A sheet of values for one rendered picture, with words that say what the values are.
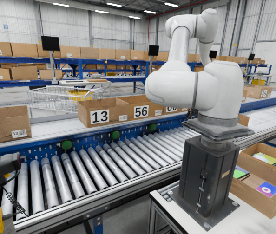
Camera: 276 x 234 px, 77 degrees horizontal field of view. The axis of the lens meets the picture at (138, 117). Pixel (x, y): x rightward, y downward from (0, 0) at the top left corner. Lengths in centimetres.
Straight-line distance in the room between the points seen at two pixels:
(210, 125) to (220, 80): 18
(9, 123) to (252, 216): 145
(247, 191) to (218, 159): 36
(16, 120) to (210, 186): 120
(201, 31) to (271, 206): 101
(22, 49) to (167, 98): 534
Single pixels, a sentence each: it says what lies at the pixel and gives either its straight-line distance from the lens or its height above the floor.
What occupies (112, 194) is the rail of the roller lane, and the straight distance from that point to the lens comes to 106.
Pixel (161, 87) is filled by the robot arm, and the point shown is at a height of 132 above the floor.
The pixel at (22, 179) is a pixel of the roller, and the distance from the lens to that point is 126.
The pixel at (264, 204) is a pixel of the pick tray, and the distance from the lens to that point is 109.
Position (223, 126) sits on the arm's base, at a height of 119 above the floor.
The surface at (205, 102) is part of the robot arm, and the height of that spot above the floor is 128.
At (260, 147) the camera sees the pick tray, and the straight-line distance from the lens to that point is 166.
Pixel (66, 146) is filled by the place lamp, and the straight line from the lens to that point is 140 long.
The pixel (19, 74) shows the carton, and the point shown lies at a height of 96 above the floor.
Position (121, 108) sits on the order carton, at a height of 101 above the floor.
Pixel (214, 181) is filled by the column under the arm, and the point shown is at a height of 95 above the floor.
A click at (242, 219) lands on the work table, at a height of 75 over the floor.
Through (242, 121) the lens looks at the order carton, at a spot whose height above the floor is 90.
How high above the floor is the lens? 143
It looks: 18 degrees down
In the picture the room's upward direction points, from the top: 2 degrees clockwise
